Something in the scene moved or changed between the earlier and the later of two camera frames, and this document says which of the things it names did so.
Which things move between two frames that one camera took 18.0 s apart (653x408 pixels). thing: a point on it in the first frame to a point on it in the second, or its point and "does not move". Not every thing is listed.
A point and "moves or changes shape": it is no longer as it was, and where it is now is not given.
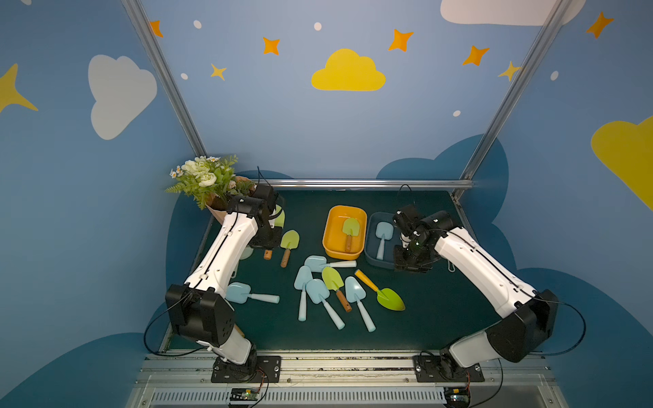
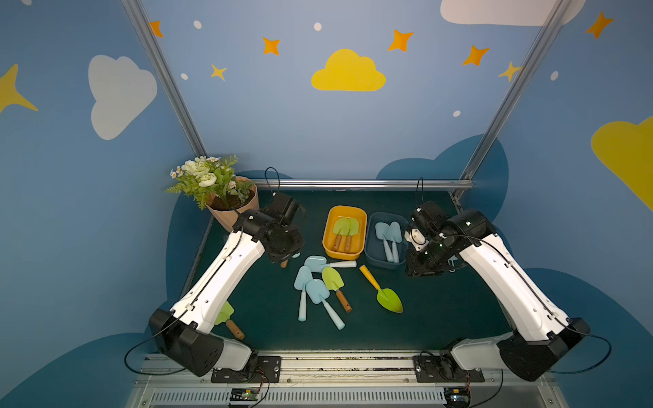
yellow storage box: x=344 y=232 does not move
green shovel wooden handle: x=280 y=222 moves or changes shape
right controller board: x=457 y=396 does not move
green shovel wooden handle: x=351 y=227 does not move
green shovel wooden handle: x=334 y=282 does not move
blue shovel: x=384 y=230 moves or changes shape
